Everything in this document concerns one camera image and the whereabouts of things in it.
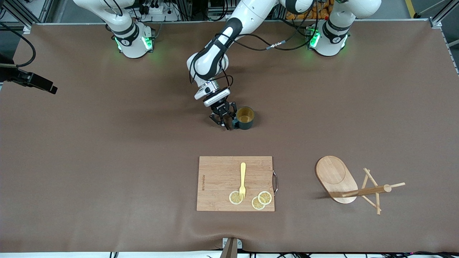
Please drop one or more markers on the metal table bracket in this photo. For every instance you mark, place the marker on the metal table bracket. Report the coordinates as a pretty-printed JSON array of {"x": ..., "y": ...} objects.
[{"x": 231, "y": 249}]

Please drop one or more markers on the dark teal mug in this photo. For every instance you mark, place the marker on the dark teal mug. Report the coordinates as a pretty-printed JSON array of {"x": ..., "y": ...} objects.
[{"x": 247, "y": 124}]

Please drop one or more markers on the orange snack bags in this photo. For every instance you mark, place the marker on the orange snack bags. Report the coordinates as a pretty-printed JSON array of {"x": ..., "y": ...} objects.
[{"x": 322, "y": 14}]

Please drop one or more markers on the white electronics box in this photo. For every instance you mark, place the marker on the white electronics box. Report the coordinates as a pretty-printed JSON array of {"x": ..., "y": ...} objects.
[{"x": 222, "y": 16}]

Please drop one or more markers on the white power strip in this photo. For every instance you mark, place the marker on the white power strip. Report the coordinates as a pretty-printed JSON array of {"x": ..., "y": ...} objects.
[{"x": 165, "y": 14}]

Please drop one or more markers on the aluminium frame post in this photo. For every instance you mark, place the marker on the aluminium frame post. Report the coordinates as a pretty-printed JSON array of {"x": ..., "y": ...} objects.
[
  {"x": 435, "y": 23},
  {"x": 27, "y": 18}
]

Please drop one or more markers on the lemon slice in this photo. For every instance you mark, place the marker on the lemon slice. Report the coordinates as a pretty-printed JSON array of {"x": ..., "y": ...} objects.
[
  {"x": 266, "y": 197},
  {"x": 256, "y": 205},
  {"x": 233, "y": 198}
]

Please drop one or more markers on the brown table mat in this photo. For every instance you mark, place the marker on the brown table mat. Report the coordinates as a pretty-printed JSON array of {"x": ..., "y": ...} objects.
[{"x": 107, "y": 161}]

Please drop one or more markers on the yellow plastic fork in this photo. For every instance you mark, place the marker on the yellow plastic fork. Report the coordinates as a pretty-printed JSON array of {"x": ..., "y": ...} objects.
[{"x": 243, "y": 172}]

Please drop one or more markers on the wooden cutting board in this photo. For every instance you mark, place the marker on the wooden cutting board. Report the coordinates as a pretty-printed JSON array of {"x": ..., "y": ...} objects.
[{"x": 218, "y": 179}]

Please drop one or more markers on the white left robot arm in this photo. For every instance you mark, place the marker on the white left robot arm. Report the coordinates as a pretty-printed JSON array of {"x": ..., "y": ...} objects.
[{"x": 251, "y": 14}]

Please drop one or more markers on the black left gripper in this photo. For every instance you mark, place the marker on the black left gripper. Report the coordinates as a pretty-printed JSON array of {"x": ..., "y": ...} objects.
[{"x": 223, "y": 109}]

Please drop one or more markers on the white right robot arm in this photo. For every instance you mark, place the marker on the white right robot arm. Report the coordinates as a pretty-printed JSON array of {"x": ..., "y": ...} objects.
[{"x": 132, "y": 39}]

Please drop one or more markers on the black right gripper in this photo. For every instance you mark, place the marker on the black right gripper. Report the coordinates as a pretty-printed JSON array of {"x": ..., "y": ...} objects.
[{"x": 31, "y": 79}]

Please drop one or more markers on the wooden mug tree rack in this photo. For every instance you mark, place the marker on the wooden mug tree rack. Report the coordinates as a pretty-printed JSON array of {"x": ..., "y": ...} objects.
[{"x": 335, "y": 175}]

